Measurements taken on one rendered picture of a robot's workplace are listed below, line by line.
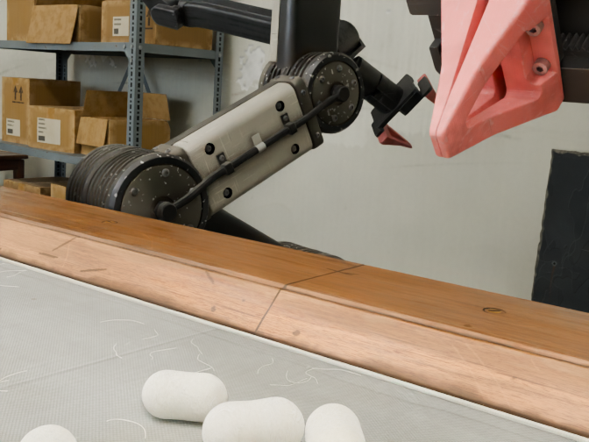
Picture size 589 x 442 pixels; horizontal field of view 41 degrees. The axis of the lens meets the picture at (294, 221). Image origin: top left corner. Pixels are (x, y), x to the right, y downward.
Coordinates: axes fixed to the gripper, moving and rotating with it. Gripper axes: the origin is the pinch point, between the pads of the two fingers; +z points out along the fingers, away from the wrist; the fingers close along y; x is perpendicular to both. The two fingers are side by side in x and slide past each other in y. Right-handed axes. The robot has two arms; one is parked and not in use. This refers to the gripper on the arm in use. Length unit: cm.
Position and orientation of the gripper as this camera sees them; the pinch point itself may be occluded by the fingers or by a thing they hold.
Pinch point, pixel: (447, 133)
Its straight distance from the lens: 34.4
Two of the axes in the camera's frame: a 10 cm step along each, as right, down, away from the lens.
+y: 7.9, 1.6, -6.0
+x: 3.4, 6.9, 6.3
